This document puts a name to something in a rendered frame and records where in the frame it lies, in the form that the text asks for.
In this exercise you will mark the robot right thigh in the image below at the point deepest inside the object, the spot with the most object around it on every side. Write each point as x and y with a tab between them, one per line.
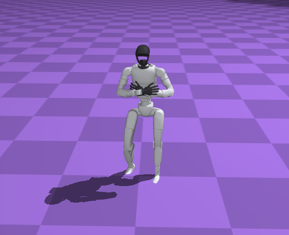
129	129

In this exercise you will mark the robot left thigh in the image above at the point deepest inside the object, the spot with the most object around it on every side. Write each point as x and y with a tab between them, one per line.
158	124

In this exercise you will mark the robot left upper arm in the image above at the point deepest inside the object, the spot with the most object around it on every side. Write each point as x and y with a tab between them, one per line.
160	72

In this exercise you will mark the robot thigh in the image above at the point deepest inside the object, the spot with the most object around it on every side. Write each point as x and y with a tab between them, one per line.
129	129
158	124

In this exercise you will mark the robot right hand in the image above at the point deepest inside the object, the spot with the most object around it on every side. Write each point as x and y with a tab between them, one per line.
148	90

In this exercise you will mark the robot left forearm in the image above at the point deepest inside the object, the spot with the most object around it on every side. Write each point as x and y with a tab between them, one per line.
162	93

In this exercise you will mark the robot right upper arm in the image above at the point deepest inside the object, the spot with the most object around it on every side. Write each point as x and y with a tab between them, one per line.
124	77

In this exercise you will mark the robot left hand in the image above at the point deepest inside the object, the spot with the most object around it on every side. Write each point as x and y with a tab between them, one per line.
135	87

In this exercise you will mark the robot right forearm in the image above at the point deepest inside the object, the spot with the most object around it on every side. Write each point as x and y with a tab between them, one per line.
128	93

